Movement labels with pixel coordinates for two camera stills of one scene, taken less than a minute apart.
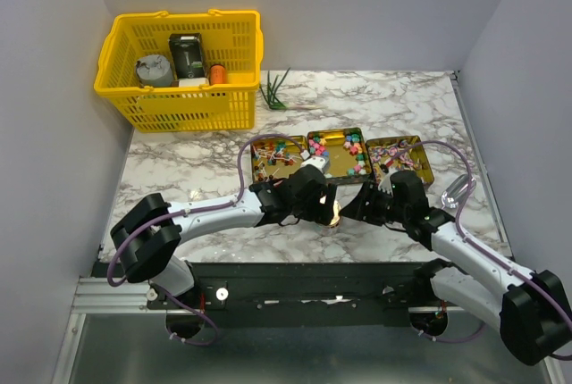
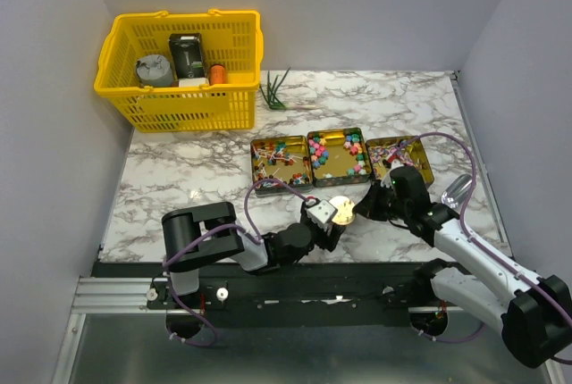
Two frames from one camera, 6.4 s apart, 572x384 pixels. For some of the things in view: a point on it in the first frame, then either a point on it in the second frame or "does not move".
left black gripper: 321,212 -> 325,242
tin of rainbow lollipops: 404,154 does not move
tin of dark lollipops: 275,157 does not move
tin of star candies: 347,152 does not move
